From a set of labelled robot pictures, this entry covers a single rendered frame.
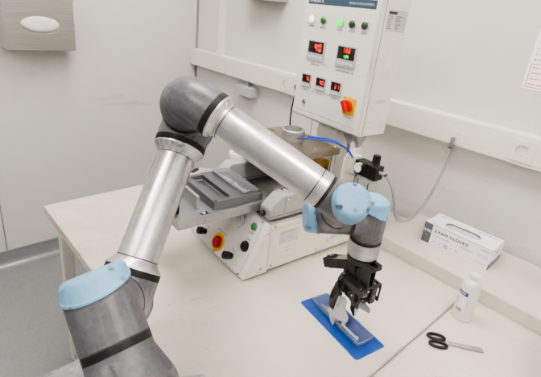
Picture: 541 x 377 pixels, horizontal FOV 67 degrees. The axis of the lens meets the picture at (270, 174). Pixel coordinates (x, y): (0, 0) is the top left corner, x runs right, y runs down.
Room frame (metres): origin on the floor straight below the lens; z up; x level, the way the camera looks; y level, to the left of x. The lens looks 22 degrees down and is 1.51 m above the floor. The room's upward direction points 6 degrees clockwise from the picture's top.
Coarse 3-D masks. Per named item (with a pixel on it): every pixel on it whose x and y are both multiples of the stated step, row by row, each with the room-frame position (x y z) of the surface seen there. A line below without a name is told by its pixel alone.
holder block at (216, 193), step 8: (192, 176) 1.16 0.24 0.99; (200, 176) 1.18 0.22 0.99; (208, 176) 1.18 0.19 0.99; (216, 176) 1.18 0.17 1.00; (192, 184) 1.11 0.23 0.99; (200, 184) 1.14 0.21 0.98; (208, 184) 1.15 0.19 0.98; (216, 184) 1.12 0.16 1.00; (224, 184) 1.13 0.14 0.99; (200, 192) 1.07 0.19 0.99; (208, 192) 1.07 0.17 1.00; (216, 192) 1.10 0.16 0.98; (224, 192) 1.08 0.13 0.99; (232, 192) 1.08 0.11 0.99; (256, 192) 1.10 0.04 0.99; (208, 200) 1.03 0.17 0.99; (216, 200) 1.02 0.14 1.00; (224, 200) 1.03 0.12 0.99; (232, 200) 1.04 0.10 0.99; (240, 200) 1.06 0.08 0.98; (248, 200) 1.08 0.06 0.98; (256, 200) 1.10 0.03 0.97; (216, 208) 1.01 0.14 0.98
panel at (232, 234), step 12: (252, 216) 1.10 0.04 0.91; (216, 228) 1.17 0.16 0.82; (228, 228) 1.14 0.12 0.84; (240, 228) 1.10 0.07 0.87; (204, 240) 1.18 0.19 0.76; (228, 240) 1.11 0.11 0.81; (240, 240) 1.08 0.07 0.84; (252, 240) 1.05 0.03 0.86; (216, 252) 1.12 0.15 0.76; (240, 252) 1.05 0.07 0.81; (228, 264) 1.06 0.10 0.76; (240, 264) 1.03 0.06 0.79
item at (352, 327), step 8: (320, 296) 0.94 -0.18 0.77; (328, 296) 0.94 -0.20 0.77; (320, 304) 0.90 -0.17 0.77; (328, 312) 0.88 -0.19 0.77; (336, 320) 0.85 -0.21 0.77; (352, 320) 0.86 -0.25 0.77; (344, 328) 0.82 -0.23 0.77; (352, 328) 0.83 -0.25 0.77; (360, 328) 0.83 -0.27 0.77; (352, 336) 0.80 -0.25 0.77; (360, 336) 0.80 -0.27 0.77; (368, 336) 0.80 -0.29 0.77
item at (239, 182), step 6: (222, 168) 1.23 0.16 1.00; (228, 168) 1.24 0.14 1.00; (222, 174) 1.19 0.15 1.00; (228, 174) 1.19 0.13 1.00; (234, 174) 1.20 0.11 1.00; (228, 180) 1.14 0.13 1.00; (234, 180) 1.15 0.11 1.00; (240, 180) 1.15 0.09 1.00; (246, 180) 1.16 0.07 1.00; (240, 186) 1.11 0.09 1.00; (246, 186) 1.11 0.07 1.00; (252, 186) 1.12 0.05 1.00
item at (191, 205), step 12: (192, 192) 1.02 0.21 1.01; (180, 204) 1.02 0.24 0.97; (192, 204) 1.01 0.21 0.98; (204, 204) 1.04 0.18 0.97; (252, 204) 1.07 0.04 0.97; (180, 216) 0.95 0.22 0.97; (192, 216) 0.96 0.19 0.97; (204, 216) 0.98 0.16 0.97; (216, 216) 1.00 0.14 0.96; (228, 216) 1.02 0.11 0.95; (180, 228) 0.93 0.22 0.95
